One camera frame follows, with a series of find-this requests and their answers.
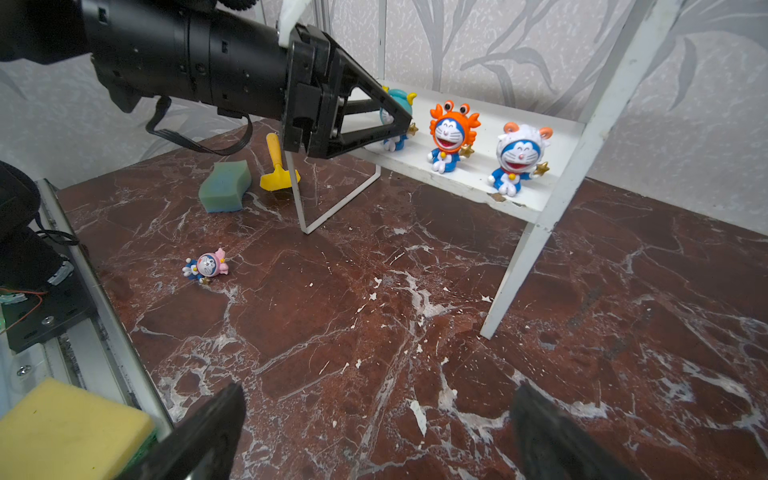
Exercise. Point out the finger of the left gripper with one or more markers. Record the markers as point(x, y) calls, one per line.
point(358, 92)
point(344, 142)

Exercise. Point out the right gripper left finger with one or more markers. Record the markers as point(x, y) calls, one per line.
point(204, 446)

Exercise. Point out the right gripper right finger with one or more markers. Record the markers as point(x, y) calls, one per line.
point(552, 446)

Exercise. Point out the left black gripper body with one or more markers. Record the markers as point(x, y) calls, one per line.
point(313, 93)

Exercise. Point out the white sheep Doraemon figure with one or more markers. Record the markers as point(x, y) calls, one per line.
point(519, 152)

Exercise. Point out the pink hooded Doraemon figure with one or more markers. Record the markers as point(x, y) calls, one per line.
point(206, 267)

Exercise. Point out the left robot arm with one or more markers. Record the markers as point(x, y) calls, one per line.
point(205, 51)

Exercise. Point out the white two-tier shelf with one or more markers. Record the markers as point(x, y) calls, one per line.
point(574, 146)

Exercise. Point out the yellow toy shovel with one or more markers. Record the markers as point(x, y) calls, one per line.
point(279, 178)

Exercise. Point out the green sponge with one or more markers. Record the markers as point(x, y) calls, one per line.
point(223, 190)

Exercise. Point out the yellow sponge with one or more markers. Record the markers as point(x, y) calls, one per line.
point(59, 431)

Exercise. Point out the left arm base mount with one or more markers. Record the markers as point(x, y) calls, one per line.
point(42, 295)

